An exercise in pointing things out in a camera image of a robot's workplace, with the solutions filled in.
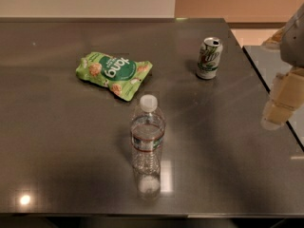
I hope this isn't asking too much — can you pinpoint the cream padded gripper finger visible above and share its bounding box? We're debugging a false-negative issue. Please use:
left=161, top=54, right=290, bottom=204
left=261, top=66, right=304, bottom=130

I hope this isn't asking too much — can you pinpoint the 7up soda can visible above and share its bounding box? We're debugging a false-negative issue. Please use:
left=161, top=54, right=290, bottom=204
left=197, top=37, right=223, bottom=80

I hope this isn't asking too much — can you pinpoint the green rice chip bag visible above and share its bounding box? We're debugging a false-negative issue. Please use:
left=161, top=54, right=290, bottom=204
left=76, top=52, right=153, bottom=102

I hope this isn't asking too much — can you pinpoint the clear plastic water bottle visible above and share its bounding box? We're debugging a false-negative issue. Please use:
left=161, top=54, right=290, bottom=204
left=130, top=94, right=165, bottom=175

